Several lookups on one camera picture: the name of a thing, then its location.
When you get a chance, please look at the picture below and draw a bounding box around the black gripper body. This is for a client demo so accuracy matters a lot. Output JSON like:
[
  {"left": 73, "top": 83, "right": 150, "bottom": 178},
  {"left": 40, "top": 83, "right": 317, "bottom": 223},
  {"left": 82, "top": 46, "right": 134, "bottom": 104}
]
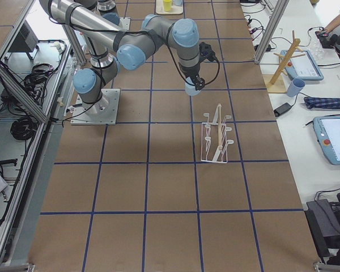
[{"left": 180, "top": 62, "right": 201, "bottom": 82}]

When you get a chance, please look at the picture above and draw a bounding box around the light blue ikea cup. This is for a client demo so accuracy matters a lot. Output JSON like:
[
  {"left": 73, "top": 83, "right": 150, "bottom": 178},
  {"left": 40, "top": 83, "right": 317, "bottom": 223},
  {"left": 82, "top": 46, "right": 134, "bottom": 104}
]
[{"left": 185, "top": 77, "right": 201, "bottom": 96}]

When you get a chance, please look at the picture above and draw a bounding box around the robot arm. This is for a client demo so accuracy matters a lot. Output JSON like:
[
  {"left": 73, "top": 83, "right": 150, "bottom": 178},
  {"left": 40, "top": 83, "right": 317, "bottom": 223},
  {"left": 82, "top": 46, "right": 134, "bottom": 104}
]
[
  {"left": 40, "top": 1, "right": 206, "bottom": 115},
  {"left": 75, "top": 0, "right": 120, "bottom": 24}
]

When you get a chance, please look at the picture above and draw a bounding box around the yellow cup on tray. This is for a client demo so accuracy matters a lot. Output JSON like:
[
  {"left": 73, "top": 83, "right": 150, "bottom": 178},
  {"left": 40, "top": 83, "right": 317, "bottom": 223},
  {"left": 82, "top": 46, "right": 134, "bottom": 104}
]
[{"left": 162, "top": 0, "right": 172, "bottom": 12}]

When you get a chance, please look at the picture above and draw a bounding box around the blue cup on desk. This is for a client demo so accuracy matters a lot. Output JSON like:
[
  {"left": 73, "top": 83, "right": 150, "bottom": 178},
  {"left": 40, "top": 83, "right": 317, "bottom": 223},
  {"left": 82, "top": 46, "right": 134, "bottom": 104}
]
[{"left": 286, "top": 78, "right": 305, "bottom": 97}]

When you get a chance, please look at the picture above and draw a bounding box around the cream serving tray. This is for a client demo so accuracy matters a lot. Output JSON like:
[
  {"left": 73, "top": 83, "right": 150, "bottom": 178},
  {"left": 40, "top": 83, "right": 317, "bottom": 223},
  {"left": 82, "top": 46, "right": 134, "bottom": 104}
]
[{"left": 155, "top": 0, "right": 184, "bottom": 15}]

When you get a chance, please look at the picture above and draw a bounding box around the black power adapter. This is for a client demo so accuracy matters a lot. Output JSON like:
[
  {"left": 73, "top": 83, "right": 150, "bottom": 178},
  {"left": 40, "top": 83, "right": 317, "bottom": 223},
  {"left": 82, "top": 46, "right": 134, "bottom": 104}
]
[{"left": 273, "top": 103, "right": 292, "bottom": 117}]

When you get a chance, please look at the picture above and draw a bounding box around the teach pendant far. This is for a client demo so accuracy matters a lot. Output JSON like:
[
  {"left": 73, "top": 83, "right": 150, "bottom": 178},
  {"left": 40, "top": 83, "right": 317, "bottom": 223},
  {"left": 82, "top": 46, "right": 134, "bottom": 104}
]
[{"left": 285, "top": 50, "right": 324, "bottom": 81}]

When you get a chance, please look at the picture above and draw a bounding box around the teach pendant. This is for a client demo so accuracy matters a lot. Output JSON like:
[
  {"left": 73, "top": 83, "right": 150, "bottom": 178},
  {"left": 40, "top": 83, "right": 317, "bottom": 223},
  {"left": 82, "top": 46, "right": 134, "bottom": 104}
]
[
  {"left": 285, "top": 50, "right": 324, "bottom": 81},
  {"left": 313, "top": 116, "right": 340, "bottom": 165}
]

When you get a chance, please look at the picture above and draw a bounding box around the blue patterned pouch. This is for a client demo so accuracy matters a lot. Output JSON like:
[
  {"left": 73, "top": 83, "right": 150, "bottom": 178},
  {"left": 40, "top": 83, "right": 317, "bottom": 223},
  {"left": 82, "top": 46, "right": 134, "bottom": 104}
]
[{"left": 304, "top": 97, "right": 340, "bottom": 109}]

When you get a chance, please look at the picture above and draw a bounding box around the teach pendant near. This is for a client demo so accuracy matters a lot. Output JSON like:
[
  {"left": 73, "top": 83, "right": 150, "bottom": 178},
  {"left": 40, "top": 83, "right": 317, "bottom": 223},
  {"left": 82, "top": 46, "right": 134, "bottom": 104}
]
[{"left": 313, "top": 116, "right": 340, "bottom": 165}]

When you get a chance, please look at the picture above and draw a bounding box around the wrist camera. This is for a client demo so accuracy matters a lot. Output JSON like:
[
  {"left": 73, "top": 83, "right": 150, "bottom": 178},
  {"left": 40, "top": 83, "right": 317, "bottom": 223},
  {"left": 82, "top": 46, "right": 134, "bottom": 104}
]
[{"left": 199, "top": 42, "right": 216, "bottom": 62}]

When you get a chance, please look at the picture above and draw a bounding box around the white wire cup rack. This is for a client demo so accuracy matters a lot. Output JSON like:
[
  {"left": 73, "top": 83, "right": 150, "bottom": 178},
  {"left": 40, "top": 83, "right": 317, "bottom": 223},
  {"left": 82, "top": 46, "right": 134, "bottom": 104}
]
[{"left": 200, "top": 104, "right": 234, "bottom": 164}]

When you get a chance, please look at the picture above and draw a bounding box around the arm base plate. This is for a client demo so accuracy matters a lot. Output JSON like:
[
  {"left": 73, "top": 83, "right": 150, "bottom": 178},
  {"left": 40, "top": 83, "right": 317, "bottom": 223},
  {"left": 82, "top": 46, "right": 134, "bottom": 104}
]
[
  {"left": 118, "top": 17, "right": 131, "bottom": 31},
  {"left": 70, "top": 88, "right": 120, "bottom": 125}
]

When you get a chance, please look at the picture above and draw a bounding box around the aluminium frame post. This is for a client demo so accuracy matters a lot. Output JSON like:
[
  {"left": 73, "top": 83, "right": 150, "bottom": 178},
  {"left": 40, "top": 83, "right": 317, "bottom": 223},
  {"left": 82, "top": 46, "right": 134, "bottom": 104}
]
[{"left": 254, "top": 0, "right": 289, "bottom": 64}]

